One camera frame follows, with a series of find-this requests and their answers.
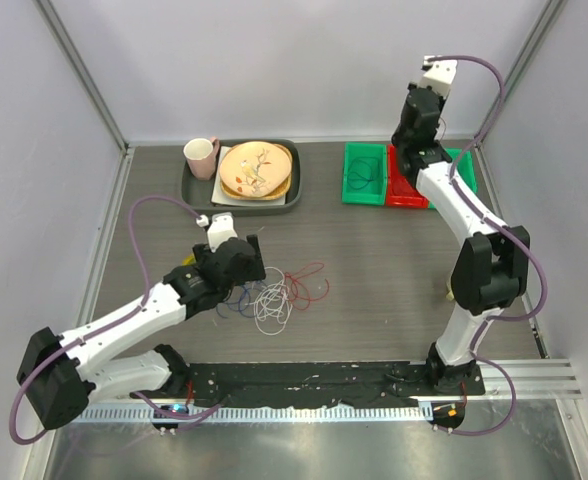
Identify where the red cable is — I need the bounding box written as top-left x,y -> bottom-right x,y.
283,260 -> 331,311
392,174 -> 420,199

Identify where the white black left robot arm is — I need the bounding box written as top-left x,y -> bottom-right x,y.
17,235 -> 266,430

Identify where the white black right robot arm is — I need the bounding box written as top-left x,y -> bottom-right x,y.
391,83 -> 530,395

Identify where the right green bin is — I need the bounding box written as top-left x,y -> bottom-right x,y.
445,147 -> 478,193

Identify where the green bin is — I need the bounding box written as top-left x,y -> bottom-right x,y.
341,142 -> 388,206
445,147 -> 478,193

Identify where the white square plate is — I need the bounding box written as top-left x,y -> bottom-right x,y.
209,144 -> 298,206

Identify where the red bin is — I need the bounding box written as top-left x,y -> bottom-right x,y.
385,144 -> 429,209

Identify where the left green bin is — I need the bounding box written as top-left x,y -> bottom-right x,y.
341,142 -> 388,206

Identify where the orange bird pattern plate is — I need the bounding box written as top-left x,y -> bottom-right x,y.
218,141 -> 294,199

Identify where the dark grey tray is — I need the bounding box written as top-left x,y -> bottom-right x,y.
181,139 -> 301,216

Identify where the pink mug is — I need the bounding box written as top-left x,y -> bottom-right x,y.
183,137 -> 220,181

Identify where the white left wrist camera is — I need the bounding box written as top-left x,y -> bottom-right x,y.
195,212 -> 237,252

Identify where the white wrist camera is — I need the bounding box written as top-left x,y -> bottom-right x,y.
418,55 -> 458,100
195,212 -> 237,252

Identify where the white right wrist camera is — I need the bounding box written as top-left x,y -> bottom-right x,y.
418,55 -> 458,100

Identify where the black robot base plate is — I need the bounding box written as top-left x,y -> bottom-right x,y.
138,361 -> 485,409

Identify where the slotted cable duct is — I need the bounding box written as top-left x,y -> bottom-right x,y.
74,402 -> 433,425

